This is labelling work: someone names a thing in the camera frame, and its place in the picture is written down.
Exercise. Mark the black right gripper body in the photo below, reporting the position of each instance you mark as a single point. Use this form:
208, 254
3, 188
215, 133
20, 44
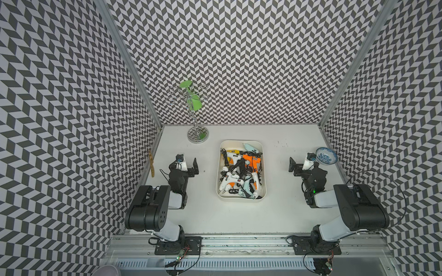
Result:
304, 174

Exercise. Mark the white glue gun orange trigger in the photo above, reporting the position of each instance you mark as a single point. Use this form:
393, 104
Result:
256, 184

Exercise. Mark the small white glue gun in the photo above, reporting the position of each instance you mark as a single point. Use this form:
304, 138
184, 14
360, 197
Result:
233, 158

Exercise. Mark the white glue gun grey handle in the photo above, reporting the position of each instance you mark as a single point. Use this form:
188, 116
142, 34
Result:
230, 181

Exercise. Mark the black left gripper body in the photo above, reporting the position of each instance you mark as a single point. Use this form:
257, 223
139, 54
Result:
189, 173

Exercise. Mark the mint green glue gun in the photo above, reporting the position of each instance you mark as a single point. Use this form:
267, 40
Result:
250, 148

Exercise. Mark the blue white ceramic bowl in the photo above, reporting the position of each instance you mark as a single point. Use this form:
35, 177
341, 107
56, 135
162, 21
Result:
326, 156

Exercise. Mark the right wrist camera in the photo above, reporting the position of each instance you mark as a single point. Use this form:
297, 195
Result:
309, 161

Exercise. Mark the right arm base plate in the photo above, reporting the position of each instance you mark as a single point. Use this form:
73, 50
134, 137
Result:
306, 245

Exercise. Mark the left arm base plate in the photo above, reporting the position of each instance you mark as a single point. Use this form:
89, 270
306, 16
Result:
190, 244

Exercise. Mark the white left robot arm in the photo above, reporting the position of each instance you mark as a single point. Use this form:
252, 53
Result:
149, 208

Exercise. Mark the yellow hot glue gun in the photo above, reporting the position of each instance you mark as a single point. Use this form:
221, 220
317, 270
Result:
234, 151

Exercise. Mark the cream plastic storage box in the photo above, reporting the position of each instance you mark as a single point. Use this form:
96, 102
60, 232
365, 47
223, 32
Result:
240, 169

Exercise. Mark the orange hot glue gun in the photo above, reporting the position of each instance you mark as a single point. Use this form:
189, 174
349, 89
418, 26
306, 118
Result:
253, 163

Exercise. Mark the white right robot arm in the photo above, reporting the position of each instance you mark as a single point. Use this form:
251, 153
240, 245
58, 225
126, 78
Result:
360, 210

